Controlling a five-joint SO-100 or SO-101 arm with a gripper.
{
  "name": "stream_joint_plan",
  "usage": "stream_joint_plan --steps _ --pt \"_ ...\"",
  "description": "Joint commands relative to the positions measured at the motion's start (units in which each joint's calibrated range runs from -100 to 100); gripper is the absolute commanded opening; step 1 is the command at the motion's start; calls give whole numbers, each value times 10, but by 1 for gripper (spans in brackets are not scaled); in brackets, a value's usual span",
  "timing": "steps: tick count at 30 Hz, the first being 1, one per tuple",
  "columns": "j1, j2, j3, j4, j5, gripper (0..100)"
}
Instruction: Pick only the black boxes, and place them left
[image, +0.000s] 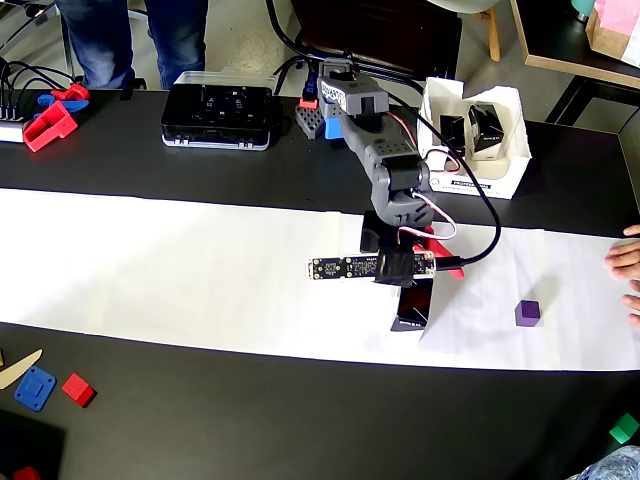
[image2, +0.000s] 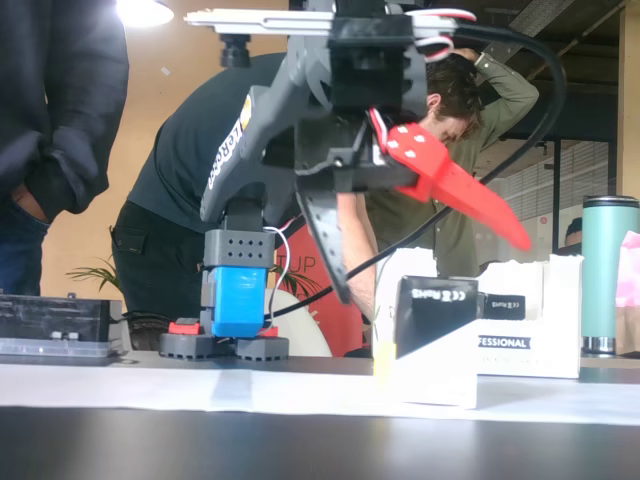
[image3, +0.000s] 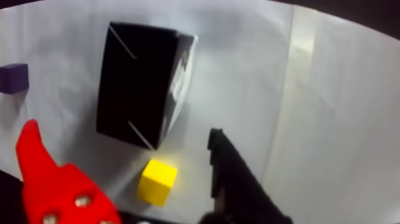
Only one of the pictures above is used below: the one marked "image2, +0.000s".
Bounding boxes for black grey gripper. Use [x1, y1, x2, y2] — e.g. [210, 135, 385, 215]
[294, 17, 533, 252]

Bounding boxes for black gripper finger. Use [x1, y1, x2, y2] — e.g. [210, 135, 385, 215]
[295, 177, 353, 306]

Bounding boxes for black white small box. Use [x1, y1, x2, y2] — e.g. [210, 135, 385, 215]
[393, 273, 480, 410]
[476, 291, 528, 321]

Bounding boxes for grey robot base red clamps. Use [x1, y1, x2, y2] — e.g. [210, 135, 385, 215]
[158, 317, 291, 362]

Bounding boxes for person in green shirt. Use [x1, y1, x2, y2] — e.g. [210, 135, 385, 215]
[364, 46, 541, 281]

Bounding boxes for red banner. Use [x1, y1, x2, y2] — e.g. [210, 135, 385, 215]
[273, 223, 369, 359]

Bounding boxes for black framed glass partition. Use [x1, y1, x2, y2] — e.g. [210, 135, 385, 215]
[479, 132, 617, 256]

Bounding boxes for white round chair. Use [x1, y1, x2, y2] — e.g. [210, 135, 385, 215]
[263, 288, 335, 359]

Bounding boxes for yellow block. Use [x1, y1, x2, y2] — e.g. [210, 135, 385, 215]
[372, 341, 397, 389]

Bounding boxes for seated background person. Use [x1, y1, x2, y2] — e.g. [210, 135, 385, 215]
[563, 216, 584, 250]

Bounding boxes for person in dark T-shirt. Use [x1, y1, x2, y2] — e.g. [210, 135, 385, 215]
[109, 51, 381, 354]

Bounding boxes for white torn cardboard box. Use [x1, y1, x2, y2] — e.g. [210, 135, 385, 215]
[372, 246, 586, 380]

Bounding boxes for teal drinking bottle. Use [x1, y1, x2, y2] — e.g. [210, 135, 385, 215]
[581, 195, 640, 355]

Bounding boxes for brown bag with pink paper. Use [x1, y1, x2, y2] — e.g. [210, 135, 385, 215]
[613, 230, 640, 357]

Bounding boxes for green potted plant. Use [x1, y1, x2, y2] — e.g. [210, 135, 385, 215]
[66, 257, 121, 294]

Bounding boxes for white paper sheet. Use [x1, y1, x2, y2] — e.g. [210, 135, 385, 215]
[0, 362, 640, 427]

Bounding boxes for black plastic case metal latches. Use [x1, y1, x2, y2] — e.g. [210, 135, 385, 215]
[0, 293, 125, 359]

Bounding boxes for person in dark jacket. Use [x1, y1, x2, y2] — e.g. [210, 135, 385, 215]
[0, 0, 131, 297]

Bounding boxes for white red servo cable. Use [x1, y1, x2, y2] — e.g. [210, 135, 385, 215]
[409, 7, 479, 56]
[262, 225, 292, 321]

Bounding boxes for thick black cable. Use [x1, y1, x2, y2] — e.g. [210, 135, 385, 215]
[269, 24, 569, 317]

